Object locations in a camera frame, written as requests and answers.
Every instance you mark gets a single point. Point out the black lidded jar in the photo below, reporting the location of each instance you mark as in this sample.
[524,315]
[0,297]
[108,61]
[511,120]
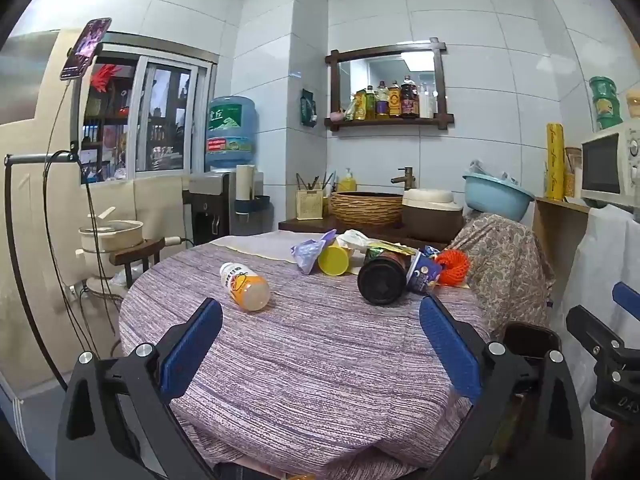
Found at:
[382,280]

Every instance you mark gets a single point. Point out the green wall pouch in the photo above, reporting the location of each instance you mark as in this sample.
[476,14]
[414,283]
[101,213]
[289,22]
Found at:
[308,107]

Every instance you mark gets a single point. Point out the sliding window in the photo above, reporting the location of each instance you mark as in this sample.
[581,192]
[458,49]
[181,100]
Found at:
[165,120]

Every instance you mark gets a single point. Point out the orange juice bottle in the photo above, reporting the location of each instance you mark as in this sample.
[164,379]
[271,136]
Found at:
[245,287]

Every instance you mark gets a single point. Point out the water dispenser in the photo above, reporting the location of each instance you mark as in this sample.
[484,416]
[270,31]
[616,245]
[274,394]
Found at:
[210,205]

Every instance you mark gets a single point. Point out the wooden cabinet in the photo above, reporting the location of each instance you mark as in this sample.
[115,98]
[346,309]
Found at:
[555,240]

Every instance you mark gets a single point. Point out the white paper cup stack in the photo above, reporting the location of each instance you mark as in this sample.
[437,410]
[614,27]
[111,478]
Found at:
[245,185]

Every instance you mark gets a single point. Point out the green yellow bottle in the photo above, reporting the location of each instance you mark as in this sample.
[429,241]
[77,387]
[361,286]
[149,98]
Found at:
[361,105]

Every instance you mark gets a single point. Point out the white tissue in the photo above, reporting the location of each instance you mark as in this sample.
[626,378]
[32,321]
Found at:
[356,237]

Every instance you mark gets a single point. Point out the glass jar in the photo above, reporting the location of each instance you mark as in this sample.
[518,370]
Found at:
[573,175]

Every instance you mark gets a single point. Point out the yellow plastic cup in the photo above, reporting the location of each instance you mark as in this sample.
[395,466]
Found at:
[334,260]

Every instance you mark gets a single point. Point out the light blue basin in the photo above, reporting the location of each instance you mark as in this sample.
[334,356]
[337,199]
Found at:
[497,200]

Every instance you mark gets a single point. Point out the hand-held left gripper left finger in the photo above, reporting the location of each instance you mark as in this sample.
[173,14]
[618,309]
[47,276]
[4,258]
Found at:
[192,345]

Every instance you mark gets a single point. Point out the blue water jug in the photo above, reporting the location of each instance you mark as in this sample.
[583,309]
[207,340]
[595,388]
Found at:
[231,130]

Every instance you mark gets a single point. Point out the dark sauce bottle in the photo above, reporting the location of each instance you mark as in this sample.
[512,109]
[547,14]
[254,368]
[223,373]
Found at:
[409,100]

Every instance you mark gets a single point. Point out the beige chopstick holder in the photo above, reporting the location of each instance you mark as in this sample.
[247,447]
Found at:
[310,205]

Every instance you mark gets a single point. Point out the white microwave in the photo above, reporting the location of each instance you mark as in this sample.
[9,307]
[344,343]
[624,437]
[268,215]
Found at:
[605,165]

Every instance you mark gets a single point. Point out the black phone stand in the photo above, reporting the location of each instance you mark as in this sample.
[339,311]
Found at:
[40,158]

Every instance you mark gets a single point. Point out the yellow roll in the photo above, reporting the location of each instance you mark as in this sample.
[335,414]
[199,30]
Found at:
[555,160]

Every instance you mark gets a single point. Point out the wooden chair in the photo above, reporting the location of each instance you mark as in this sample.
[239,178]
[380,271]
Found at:
[137,255]

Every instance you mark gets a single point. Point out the amber bottle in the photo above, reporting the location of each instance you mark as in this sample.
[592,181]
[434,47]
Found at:
[395,102]

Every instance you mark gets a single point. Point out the smartphone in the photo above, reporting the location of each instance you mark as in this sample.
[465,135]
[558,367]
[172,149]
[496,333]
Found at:
[85,47]

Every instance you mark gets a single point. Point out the stack of green cups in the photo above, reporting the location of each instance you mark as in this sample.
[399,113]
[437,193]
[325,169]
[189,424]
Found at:
[606,105]

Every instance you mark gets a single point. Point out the yellow snack bag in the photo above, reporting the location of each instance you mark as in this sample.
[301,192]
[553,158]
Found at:
[395,247]

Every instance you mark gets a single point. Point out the yellow oil bottle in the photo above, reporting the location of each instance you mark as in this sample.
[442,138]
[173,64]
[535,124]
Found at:
[382,101]

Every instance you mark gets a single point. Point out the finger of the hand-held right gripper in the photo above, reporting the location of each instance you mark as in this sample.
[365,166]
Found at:
[592,330]
[627,297]

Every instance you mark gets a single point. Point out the orange mesh net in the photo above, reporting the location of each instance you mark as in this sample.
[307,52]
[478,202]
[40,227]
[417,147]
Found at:
[452,267]

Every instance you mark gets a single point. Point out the blue snack bag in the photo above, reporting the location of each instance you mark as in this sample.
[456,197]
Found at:
[422,270]

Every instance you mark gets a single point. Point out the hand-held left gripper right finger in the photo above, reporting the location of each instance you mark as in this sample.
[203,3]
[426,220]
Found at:
[450,350]

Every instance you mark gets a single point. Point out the yellow soap bottle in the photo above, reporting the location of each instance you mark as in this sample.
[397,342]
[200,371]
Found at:
[347,182]

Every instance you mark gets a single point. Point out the woven basket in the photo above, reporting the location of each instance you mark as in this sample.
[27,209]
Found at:
[365,210]

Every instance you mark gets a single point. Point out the dark wooden counter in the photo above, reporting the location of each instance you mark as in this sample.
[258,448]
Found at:
[310,225]

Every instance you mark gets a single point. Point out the floral cloth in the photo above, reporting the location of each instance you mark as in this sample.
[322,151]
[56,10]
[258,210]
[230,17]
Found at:
[505,260]

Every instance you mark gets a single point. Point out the cream electric pot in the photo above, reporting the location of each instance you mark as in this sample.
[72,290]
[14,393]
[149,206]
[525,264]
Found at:
[110,245]

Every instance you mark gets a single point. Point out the purple packet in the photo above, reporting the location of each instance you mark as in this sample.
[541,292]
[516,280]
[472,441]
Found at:
[310,252]

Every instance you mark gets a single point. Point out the white bottle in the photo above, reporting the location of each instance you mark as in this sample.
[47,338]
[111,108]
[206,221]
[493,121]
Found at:
[426,102]

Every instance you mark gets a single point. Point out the brown rice cooker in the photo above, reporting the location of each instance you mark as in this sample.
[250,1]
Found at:
[432,215]

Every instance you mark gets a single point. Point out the brass faucet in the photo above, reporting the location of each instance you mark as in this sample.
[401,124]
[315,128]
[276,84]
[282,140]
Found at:
[406,177]

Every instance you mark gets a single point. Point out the red decoration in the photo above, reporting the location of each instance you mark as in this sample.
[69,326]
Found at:
[104,77]

